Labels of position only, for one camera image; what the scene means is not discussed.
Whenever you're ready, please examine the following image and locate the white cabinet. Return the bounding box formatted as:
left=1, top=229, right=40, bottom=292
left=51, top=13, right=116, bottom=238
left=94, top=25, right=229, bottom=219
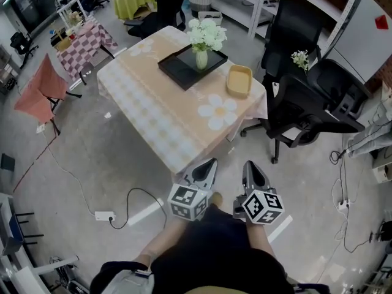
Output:
left=315, top=0, right=392, bottom=86

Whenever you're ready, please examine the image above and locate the white frame furniture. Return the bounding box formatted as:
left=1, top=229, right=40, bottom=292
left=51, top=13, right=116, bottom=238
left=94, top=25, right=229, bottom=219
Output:
left=0, top=191, right=79, bottom=294

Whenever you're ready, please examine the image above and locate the beige rectangular plastic container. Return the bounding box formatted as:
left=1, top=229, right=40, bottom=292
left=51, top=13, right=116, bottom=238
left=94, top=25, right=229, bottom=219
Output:
left=225, top=64, right=254, bottom=99

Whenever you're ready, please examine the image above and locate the black mesh office chair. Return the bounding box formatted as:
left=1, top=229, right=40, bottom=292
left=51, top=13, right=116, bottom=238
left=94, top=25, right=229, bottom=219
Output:
left=261, top=0, right=326, bottom=83
left=239, top=58, right=368, bottom=165

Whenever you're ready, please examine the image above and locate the grey woven basket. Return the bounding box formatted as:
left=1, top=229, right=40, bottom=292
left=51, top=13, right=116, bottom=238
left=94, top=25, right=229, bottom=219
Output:
left=187, top=0, right=213, bottom=12

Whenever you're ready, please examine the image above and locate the black rectangular tray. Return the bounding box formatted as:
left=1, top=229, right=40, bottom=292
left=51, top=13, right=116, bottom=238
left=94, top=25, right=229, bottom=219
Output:
left=157, top=43, right=229, bottom=92

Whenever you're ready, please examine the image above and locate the white metal shelf rack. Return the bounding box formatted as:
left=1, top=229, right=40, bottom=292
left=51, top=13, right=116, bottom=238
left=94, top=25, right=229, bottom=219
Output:
left=195, top=0, right=369, bottom=55

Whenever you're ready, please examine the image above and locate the pink checked cloth table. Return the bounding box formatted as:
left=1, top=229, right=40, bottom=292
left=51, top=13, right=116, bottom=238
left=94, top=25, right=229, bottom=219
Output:
left=56, top=20, right=119, bottom=83

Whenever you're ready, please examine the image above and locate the black glass cabinet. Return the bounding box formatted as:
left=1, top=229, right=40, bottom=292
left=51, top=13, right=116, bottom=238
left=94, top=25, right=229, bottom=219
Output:
left=8, top=0, right=59, bottom=34

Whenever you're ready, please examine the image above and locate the beige checked cloth covered table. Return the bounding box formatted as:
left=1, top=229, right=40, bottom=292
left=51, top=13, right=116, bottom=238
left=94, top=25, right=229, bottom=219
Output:
left=96, top=25, right=269, bottom=175

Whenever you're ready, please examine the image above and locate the tan cardboard box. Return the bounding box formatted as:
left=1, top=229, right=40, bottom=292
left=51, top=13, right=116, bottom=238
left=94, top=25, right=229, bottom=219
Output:
left=56, top=36, right=73, bottom=52

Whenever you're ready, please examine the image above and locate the person's left forearm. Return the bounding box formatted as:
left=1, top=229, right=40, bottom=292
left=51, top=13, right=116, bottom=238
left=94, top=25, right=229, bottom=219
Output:
left=134, top=214, right=192, bottom=271

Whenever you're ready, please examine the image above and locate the orange covered chair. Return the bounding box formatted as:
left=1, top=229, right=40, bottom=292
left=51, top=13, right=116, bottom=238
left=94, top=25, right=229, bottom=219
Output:
left=13, top=53, right=83, bottom=136

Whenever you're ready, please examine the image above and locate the person's black clothing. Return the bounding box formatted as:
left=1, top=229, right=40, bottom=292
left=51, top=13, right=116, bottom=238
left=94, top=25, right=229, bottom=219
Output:
left=89, top=203, right=296, bottom=294

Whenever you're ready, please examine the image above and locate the white side table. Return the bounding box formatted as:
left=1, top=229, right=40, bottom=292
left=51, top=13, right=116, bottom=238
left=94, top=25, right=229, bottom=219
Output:
left=56, top=0, right=87, bottom=28

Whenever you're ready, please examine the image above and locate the white storage box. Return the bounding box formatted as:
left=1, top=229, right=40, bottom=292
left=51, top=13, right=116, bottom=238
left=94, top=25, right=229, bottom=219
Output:
left=198, top=10, right=224, bottom=28

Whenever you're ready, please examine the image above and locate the red paper tag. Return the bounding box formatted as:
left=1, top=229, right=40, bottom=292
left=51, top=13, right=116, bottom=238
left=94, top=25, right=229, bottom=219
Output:
left=374, top=15, right=390, bottom=31

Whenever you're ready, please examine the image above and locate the small white flower sprig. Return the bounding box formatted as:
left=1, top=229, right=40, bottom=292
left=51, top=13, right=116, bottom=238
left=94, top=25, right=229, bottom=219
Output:
left=290, top=50, right=310, bottom=74

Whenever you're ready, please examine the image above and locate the white cable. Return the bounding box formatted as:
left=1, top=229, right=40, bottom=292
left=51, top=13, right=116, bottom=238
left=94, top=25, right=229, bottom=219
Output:
left=37, top=128, right=97, bottom=217

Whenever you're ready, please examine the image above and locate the person's right forearm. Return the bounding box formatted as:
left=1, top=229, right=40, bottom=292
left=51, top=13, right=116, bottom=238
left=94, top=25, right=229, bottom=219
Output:
left=244, top=220, right=278, bottom=262

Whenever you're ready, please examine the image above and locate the black cable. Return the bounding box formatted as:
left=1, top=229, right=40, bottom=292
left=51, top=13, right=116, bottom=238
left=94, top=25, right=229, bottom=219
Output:
left=109, top=187, right=168, bottom=230

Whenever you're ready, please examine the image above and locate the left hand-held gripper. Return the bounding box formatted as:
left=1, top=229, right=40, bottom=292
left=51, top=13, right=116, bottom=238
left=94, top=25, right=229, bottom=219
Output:
left=167, top=158, right=219, bottom=223

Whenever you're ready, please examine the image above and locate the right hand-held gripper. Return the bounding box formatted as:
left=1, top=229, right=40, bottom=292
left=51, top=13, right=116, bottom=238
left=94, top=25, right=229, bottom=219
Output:
left=232, top=160, right=285, bottom=227

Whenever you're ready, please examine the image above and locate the white flower bouquet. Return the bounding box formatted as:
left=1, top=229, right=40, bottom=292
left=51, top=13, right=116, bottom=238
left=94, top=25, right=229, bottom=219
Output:
left=186, top=18, right=228, bottom=53

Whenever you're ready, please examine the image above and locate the pale green ribbed vase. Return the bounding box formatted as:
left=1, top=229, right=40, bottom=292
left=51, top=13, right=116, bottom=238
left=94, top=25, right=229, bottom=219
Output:
left=195, top=50, right=209, bottom=71

